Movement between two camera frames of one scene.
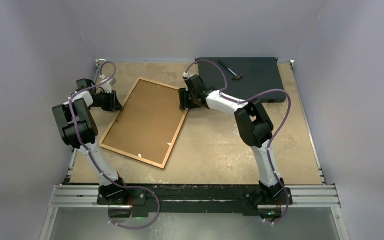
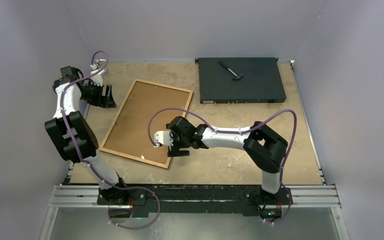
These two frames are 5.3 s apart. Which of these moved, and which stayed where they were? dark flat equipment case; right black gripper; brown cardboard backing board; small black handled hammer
Moved: right black gripper
Stayed: dark flat equipment case; small black handled hammer; brown cardboard backing board
